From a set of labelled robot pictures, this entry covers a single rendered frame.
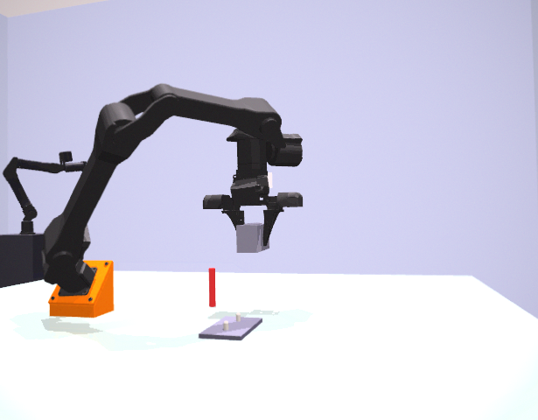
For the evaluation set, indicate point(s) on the red peg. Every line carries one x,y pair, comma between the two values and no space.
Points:
212,295

